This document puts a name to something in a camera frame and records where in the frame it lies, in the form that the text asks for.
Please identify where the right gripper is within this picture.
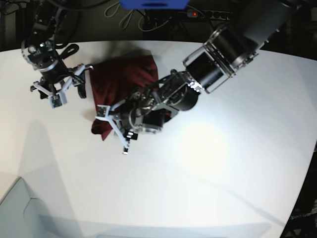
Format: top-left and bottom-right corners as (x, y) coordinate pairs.
(30, 64), (94, 109)

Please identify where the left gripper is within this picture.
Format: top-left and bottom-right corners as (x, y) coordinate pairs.
(96, 99), (166, 155)

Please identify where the dark red t-shirt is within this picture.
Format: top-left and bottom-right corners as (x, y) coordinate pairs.
(89, 55), (172, 142)

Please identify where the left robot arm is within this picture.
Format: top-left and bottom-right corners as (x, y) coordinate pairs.
(96, 0), (301, 154)

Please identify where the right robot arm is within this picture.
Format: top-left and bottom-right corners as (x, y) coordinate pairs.
(21, 0), (93, 109)

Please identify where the blue box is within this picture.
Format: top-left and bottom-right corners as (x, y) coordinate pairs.
(120, 0), (189, 9)

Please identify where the black power strip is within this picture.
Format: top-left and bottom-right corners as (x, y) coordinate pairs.
(186, 9), (232, 21)

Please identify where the white bin at corner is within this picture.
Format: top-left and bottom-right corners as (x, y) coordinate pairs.
(0, 176), (82, 238)

